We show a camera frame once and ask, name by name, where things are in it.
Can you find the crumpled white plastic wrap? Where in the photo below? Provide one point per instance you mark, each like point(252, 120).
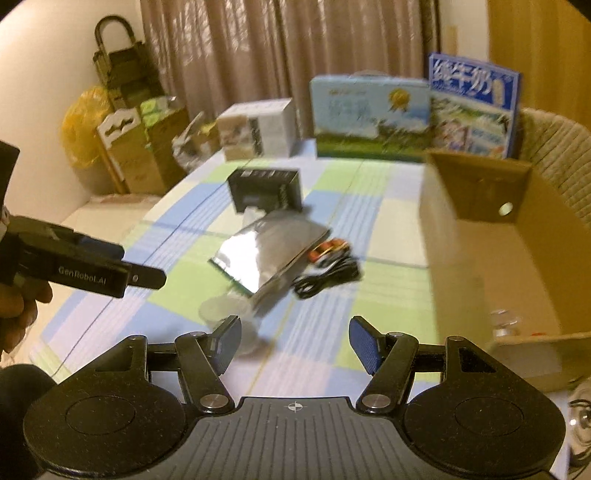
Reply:
point(194, 138)

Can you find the blue milk carton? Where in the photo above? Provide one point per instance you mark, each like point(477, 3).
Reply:
point(475, 106)

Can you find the plaid tablecloth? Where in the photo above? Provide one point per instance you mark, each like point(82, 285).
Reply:
point(369, 207)

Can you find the brown cardboard box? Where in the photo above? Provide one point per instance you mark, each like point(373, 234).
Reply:
point(471, 277)

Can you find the silver foil bag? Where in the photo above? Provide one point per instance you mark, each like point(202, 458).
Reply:
point(268, 249)

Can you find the person's left hand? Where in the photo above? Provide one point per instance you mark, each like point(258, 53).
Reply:
point(18, 309)

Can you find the yellow plastic bag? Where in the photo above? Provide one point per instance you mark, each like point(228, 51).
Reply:
point(85, 124)

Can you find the white product box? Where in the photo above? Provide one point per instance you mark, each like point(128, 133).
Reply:
point(258, 129)

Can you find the clear glass object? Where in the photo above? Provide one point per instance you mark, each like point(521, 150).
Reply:
point(581, 424)

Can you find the black folding cart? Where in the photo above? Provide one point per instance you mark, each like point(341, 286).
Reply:
point(120, 60)

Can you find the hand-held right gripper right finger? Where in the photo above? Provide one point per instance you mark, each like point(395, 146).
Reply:
point(364, 344)

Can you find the milk carton with cow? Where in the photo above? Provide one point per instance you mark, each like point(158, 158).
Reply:
point(369, 115)

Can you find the beige quilted chair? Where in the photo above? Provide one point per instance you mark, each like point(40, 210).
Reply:
point(558, 147)

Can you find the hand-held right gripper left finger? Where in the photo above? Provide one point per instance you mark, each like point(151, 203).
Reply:
point(228, 344)

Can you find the clear glass jar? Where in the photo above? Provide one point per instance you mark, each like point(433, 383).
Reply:
point(504, 323)

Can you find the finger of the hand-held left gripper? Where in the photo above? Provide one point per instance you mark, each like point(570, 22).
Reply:
point(147, 278)

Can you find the clear plastic container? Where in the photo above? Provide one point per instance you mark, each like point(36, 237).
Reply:
point(221, 311)

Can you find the black product box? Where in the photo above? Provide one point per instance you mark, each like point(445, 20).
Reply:
point(265, 189)

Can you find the red toy car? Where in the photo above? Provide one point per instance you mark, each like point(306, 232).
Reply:
point(328, 251)

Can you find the brown curtain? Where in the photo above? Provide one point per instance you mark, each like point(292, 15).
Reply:
point(231, 50)

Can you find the brown box with green top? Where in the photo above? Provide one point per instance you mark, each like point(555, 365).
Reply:
point(168, 138)

